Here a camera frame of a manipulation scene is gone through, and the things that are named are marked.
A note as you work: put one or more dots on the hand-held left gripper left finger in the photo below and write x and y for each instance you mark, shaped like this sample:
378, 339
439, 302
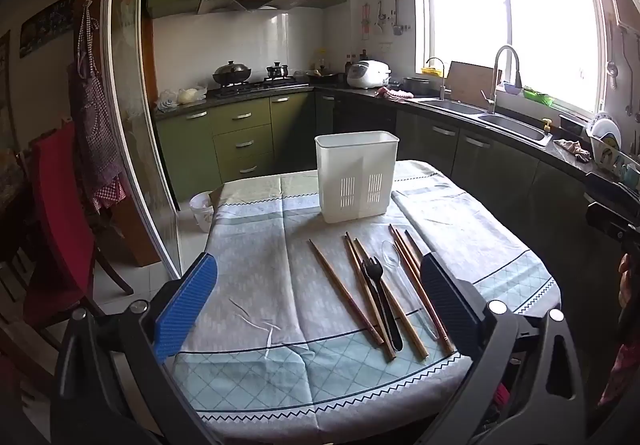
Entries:
185, 305

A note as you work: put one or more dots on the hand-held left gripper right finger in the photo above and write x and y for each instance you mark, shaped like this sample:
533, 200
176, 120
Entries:
450, 307

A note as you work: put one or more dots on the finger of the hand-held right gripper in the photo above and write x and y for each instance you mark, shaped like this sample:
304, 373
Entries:
612, 185
610, 221

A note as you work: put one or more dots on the black plastic fork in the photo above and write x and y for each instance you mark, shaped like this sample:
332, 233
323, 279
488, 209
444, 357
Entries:
385, 305

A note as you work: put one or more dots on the clear plastic spoon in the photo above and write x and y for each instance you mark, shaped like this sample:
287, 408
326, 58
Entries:
392, 252

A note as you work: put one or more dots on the white slotted utensil holder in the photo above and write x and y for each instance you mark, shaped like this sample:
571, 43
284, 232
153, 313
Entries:
350, 160

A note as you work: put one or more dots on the hanging kitchen utensils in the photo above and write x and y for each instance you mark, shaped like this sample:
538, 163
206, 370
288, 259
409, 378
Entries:
395, 22

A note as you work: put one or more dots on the person's right hand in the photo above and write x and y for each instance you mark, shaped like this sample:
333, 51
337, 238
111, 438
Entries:
627, 282

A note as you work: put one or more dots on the dish rack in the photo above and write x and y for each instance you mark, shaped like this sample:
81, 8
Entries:
617, 160

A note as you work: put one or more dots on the brown rag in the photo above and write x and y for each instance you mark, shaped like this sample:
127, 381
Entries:
572, 150

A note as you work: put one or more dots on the white plate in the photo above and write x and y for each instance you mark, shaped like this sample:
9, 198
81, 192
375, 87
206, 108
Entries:
606, 130

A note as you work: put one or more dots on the black tray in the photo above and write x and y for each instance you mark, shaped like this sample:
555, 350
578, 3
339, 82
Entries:
572, 125

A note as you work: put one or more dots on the pale patterned tablecloth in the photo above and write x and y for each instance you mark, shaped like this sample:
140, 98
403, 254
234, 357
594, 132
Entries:
260, 265

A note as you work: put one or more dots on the white waste bin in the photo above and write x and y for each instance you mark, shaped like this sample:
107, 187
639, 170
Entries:
201, 215

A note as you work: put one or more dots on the green plastic container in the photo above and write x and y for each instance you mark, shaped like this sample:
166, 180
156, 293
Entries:
539, 97

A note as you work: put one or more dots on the hanging steel ladles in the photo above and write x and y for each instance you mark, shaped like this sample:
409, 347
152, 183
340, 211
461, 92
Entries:
612, 65

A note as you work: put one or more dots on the steel double sink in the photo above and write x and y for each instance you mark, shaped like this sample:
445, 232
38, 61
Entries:
505, 122

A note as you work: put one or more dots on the blue bowl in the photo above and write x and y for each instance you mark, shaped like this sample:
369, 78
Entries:
512, 87

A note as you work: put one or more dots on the dark base cabinets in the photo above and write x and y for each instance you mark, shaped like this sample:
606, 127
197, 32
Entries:
475, 160

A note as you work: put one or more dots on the person's floral clothing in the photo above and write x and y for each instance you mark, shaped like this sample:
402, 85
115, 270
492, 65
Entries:
625, 370

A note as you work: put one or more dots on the dark wooden chair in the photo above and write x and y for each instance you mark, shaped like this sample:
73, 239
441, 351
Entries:
25, 325

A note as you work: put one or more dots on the red upholstered chair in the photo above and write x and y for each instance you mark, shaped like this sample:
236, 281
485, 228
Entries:
55, 205

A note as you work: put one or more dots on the wooden cutting board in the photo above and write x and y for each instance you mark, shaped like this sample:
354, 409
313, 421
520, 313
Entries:
467, 82

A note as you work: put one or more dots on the green base cabinets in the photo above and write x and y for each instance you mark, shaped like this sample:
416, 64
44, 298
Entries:
240, 135

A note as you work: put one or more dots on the glass sliding door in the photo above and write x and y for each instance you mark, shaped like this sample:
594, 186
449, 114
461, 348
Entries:
135, 125

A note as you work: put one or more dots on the window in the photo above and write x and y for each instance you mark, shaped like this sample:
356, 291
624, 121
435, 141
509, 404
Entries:
510, 25

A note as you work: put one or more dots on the small steel faucet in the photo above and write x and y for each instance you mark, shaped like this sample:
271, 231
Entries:
442, 80

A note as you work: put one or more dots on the checkered apron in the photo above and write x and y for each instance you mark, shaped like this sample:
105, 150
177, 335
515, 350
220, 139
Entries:
95, 125

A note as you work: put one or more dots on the white plastic bags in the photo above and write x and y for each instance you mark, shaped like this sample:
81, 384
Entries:
182, 96

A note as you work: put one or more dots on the yellow basket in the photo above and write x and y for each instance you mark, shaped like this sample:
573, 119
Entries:
432, 71

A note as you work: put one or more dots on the black cooking pot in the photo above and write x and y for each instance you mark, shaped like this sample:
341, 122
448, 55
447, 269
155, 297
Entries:
416, 86

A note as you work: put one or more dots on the red dish cloth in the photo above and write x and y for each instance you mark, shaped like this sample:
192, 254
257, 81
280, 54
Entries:
395, 93

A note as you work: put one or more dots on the gas stove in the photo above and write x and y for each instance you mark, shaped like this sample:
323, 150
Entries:
260, 86

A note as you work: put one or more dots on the black lidded wok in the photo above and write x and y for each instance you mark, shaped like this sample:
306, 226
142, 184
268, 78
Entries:
231, 73

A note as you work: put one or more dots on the white rice cooker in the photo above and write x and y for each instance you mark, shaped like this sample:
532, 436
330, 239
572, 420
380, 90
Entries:
367, 74

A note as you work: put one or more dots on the small black pot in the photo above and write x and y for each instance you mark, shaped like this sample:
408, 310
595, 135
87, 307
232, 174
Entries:
277, 71

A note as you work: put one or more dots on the dark sauce bottles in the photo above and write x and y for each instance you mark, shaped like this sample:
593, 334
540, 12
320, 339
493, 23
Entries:
356, 62

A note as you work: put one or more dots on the frying pan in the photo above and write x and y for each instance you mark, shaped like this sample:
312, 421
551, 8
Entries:
322, 74

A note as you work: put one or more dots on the framed wall picture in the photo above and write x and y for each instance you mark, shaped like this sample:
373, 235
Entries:
47, 25

